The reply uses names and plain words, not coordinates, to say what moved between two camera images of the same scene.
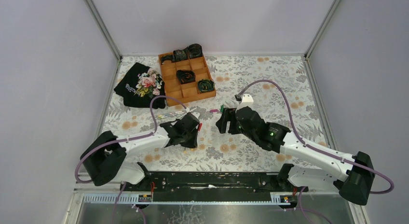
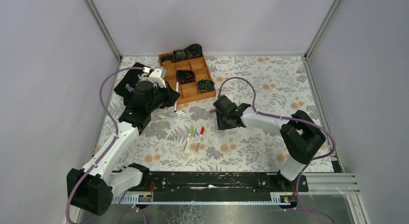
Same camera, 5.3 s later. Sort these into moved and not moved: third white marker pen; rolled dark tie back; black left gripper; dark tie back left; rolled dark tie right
Moved: black left gripper
Not moved: third white marker pen; rolled dark tie back; dark tie back left; rolled dark tie right
